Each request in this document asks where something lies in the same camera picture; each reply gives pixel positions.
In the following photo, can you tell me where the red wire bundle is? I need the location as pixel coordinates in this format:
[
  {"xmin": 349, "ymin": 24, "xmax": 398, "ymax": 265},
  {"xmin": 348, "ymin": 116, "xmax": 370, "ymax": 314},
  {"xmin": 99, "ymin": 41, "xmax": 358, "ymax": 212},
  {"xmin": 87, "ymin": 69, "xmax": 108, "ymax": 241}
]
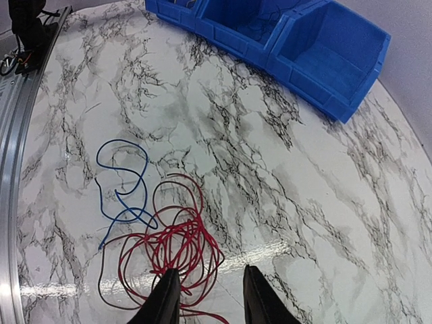
[{"xmin": 97, "ymin": 173, "xmax": 230, "ymax": 324}]

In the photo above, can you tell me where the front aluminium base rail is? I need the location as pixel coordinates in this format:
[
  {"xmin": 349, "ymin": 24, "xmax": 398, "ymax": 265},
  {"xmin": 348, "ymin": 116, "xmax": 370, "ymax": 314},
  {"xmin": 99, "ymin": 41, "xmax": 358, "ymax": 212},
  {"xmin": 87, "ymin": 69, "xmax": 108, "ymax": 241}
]
[{"xmin": 1, "ymin": 6, "xmax": 73, "ymax": 323}]

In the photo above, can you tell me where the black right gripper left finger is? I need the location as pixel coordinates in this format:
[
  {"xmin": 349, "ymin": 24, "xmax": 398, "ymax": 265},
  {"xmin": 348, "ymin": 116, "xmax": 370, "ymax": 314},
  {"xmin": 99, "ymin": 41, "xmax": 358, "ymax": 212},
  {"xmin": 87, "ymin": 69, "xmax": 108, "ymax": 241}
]
[{"xmin": 128, "ymin": 269, "xmax": 181, "ymax": 324}]

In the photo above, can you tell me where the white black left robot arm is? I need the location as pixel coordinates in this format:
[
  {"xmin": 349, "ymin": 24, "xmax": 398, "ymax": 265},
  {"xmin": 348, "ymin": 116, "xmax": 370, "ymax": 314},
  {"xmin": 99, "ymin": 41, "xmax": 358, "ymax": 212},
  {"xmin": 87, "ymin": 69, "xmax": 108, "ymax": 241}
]
[{"xmin": 8, "ymin": 0, "xmax": 50, "ymax": 74}]

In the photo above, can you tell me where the blue three-compartment plastic bin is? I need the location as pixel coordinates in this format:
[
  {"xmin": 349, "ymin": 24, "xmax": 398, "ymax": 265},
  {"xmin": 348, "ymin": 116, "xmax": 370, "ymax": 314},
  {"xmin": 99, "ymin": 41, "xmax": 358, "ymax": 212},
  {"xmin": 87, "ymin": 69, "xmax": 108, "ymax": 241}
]
[{"xmin": 145, "ymin": 0, "xmax": 391, "ymax": 122}]

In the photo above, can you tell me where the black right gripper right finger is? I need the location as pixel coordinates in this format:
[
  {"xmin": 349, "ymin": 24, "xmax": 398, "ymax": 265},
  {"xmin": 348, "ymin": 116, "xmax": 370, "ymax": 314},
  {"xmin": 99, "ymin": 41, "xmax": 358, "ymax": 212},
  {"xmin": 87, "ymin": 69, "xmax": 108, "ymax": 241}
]
[{"xmin": 243, "ymin": 265, "xmax": 300, "ymax": 324}]

